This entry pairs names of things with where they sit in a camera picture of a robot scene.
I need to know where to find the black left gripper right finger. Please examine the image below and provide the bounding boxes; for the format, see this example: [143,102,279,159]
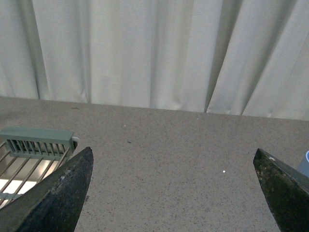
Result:
[253,148,309,232]

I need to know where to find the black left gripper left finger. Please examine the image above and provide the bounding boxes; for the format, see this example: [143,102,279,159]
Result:
[0,147,94,232]

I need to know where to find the blue plastic cup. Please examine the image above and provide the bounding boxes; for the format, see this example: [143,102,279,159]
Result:
[297,151,309,177]

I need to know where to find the green dish rack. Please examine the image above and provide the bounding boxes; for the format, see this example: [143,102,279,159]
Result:
[0,127,80,207]

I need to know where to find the white curtain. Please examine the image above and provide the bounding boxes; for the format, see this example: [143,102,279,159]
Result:
[0,0,309,120]

